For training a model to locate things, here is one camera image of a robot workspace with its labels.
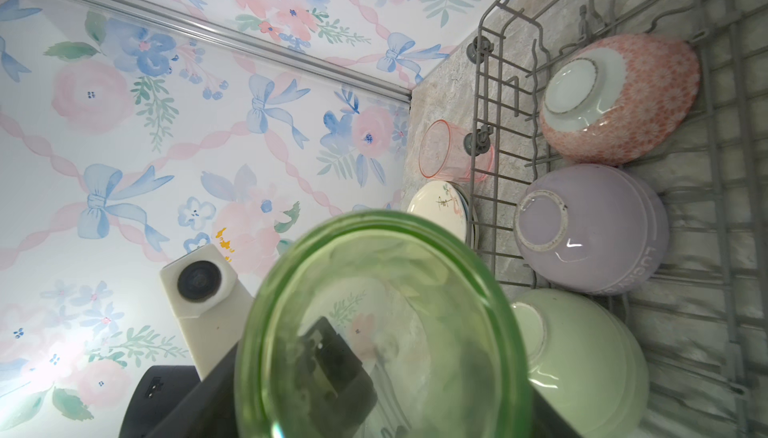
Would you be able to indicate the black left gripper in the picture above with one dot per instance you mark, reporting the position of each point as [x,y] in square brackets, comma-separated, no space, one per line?
[173,401]

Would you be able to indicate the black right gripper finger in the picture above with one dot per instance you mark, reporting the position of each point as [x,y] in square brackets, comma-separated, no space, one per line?
[547,422]

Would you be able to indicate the green glass tumbler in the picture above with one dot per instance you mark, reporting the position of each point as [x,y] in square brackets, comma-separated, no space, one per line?
[416,305]

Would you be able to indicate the cream flamingo plate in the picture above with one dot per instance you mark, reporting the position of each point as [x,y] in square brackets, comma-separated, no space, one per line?
[444,203]

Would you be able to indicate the pink glass tumbler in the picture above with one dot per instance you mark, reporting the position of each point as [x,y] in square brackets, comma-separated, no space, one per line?
[448,152]

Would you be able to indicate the green ceramic bowl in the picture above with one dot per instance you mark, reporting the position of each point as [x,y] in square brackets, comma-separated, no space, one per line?
[583,361]

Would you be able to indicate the lilac ceramic bowl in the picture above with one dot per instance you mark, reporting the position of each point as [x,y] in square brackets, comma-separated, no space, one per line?
[592,229]

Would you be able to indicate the pink patterned bowl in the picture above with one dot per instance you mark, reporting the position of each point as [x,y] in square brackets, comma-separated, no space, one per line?
[620,98]

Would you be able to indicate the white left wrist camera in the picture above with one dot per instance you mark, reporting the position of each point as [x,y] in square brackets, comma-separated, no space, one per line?
[209,303]

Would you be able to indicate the grey wire dish rack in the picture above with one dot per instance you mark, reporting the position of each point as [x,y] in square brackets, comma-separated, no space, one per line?
[701,319]

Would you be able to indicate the aluminium left corner post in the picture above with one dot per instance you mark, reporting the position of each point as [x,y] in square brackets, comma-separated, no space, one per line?
[196,28]

